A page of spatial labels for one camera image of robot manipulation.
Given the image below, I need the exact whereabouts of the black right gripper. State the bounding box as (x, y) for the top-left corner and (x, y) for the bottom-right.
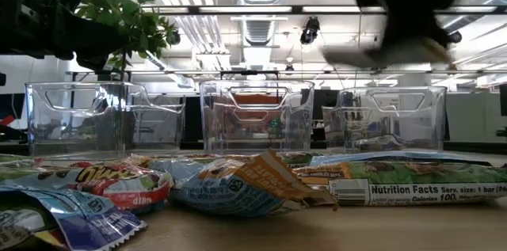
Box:
(322, 5), (453, 69)

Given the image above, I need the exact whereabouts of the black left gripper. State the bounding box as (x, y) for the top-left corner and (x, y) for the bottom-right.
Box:
(55, 3), (128, 72)

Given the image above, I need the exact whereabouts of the bright blue granola bar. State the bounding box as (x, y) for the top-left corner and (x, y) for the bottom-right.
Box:
(308, 150), (493, 167)

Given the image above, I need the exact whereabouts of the green orange granola bar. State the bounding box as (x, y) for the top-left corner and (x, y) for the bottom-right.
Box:
(293, 159), (507, 207)

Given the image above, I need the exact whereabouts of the red chewy granola bar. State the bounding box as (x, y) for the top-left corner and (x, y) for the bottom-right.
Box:
(37, 161), (174, 215)

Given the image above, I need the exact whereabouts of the blue purple granola bar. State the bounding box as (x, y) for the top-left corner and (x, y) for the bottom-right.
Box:
(0, 184), (148, 251)

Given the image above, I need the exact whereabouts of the blue orange granola bar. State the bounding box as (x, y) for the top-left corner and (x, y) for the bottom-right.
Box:
(149, 149), (338, 219)

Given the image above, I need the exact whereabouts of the green leafy potted plant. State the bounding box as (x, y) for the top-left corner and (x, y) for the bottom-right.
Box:
(74, 0), (181, 72)

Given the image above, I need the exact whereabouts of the clear plastic bin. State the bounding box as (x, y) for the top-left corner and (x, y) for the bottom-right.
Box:
(25, 81), (186, 160)
(322, 86), (448, 154)
(199, 79), (316, 155)

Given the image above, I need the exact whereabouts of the orange background box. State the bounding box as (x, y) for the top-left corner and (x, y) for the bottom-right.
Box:
(232, 93), (284, 122)

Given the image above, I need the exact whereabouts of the black monitor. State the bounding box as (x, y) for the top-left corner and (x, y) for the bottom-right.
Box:
(499, 84), (507, 117)

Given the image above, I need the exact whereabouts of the black overhead camera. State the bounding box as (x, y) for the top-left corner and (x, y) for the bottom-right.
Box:
(299, 16), (322, 46)

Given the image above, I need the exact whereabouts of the black metal frame bar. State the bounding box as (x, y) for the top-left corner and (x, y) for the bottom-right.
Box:
(138, 4), (507, 16)
(65, 69), (507, 77)

